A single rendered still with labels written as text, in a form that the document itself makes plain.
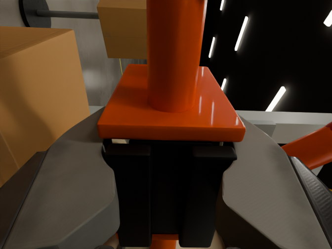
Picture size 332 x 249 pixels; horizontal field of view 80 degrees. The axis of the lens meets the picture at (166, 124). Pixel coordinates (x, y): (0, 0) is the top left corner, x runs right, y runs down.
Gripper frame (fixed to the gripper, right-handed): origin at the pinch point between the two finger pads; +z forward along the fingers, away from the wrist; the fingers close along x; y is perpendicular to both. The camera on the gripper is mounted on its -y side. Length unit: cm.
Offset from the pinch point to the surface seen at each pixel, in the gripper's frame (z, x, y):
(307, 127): 96, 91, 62
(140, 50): 157, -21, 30
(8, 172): 1.4, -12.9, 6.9
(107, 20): 149, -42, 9
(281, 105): 420, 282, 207
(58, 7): 226, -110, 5
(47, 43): 12.5, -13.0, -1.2
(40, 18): 181, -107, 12
